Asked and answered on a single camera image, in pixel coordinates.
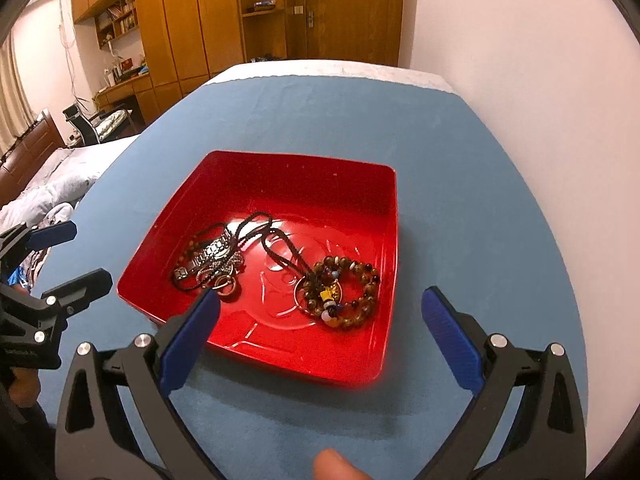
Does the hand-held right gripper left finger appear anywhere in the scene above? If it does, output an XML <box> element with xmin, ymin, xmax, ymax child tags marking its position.
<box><xmin>54</xmin><ymin>287</ymin><xmax>222</xmax><ymax>480</ymax></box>

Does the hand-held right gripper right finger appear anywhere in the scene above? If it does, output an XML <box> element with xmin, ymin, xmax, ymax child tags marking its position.
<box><xmin>415</xmin><ymin>286</ymin><xmax>587</xmax><ymax>480</ymax></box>

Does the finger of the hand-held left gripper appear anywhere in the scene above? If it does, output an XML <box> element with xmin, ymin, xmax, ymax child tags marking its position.
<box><xmin>0</xmin><ymin>221</ymin><xmax>78</xmax><ymax>273</ymax></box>
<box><xmin>40</xmin><ymin>268</ymin><xmax>113</xmax><ymax>318</ymax></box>

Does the silver wrist watch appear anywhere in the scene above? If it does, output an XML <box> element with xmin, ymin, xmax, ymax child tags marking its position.
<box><xmin>172</xmin><ymin>232</ymin><xmax>246</xmax><ymax>283</ymax></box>

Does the brown bead bracelet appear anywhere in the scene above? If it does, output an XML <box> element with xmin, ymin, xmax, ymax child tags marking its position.
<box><xmin>302</xmin><ymin>255</ymin><xmax>382</xmax><ymax>331</ymax></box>

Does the black cord necklace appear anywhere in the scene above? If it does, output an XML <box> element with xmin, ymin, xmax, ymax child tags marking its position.
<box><xmin>232</xmin><ymin>211</ymin><xmax>321</xmax><ymax>286</ymax></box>

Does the silver hoop with gold pendant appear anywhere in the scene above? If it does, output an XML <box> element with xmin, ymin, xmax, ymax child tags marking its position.
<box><xmin>294</xmin><ymin>275</ymin><xmax>346</xmax><ymax>318</ymax></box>

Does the red plastic tray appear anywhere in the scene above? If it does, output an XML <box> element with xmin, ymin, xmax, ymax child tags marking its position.
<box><xmin>116</xmin><ymin>150</ymin><xmax>399</xmax><ymax>390</ymax></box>

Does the person's left hand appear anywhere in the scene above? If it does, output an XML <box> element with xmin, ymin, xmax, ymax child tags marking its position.
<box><xmin>7</xmin><ymin>367</ymin><xmax>43</xmax><ymax>408</ymax></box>

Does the person's right hand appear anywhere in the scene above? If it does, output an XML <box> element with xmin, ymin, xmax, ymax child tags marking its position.
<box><xmin>312</xmin><ymin>448</ymin><xmax>373</xmax><ymax>480</ymax></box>

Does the grey bed quilt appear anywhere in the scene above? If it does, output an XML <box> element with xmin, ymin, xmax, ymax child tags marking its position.
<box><xmin>0</xmin><ymin>135</ymin><xmax>138</xmax><ymax>241</ymax></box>

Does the wooden bed headboard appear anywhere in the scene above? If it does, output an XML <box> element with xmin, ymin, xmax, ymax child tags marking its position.
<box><xmin>0</xmin><ymin>110</ymin><xmax>68</xmax><ymax>206</ymax></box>

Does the black office chair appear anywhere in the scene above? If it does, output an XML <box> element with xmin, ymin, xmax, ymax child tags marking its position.
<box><xmin>62</xmin><ymin>102</ymin><xmax>133</xmax><ymax>147</ymax></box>

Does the beige curtain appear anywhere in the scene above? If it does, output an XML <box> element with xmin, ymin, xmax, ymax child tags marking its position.
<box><xmin>0</xmin><ymin>35</ymin><xmax>36</xmax><ymax>156</ymax></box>

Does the wooden desk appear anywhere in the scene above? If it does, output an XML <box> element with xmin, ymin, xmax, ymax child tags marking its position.
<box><xmin>92</xmin><ymin>74</ymin><xmax>183</xmax><ymax>123</ymax></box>

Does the wooden wardrobe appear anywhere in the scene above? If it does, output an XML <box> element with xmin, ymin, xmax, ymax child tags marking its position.
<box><xmin>72</xmin><ymin>0</ymin><xmax>306</xmax><ymax>96</ymax></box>

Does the wooden door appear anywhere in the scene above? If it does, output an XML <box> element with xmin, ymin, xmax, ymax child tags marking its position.
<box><xmin>285</xmin><ymin>0</ymin><xmax>405</xmax><ymax>66</ymax></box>

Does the wooden wall bookshelf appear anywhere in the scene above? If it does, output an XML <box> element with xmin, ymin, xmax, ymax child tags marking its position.
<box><xmin>95</xmin><ymin>0</ymin><xmax>141</xmax><ymax>51</ymax></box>

